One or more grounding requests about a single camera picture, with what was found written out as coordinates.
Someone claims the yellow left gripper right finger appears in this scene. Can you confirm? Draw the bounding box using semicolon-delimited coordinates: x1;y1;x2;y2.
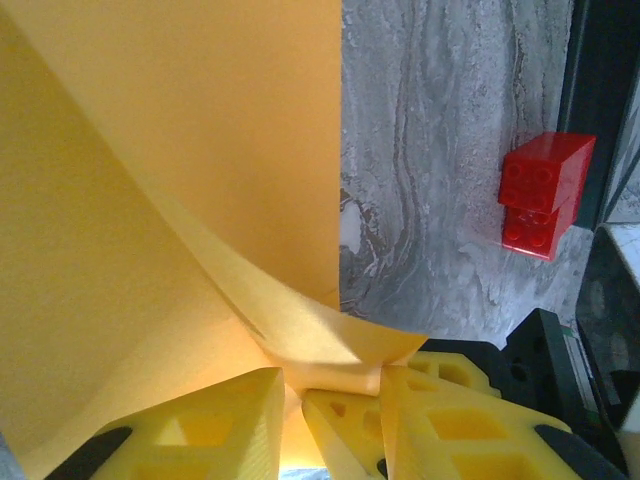
378;366;629;480

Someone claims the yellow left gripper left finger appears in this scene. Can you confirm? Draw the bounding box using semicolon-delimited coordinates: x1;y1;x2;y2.
47;366;287;480

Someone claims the red toy brick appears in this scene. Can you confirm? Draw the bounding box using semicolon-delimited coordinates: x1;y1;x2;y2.
497;132;598;261

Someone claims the orange paper sheet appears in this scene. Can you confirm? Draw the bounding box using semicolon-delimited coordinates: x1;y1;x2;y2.
0;0;426;480

